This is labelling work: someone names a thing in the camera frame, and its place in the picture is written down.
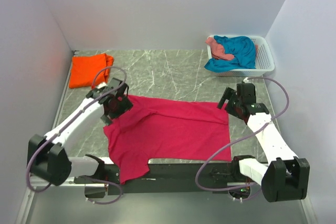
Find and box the magenta t shirt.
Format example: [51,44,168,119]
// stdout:
[103,95,230,184]

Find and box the teal t shirt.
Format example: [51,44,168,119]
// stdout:
[204,35,257,73]

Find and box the white plastic laundry basket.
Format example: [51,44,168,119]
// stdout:
[206,35,275,77]

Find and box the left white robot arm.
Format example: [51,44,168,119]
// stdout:
[26,78,133,186]

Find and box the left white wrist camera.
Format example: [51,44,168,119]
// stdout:
[91,82,107,89]

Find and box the folded orange t shirt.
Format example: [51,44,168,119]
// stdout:
[69,54,114,89]

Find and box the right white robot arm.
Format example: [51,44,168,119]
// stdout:
[217,82,310,202]

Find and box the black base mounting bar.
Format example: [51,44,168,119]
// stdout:
[73,154,263,196]

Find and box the salmon pink t shirt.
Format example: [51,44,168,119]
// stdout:
[205,37,235,61]

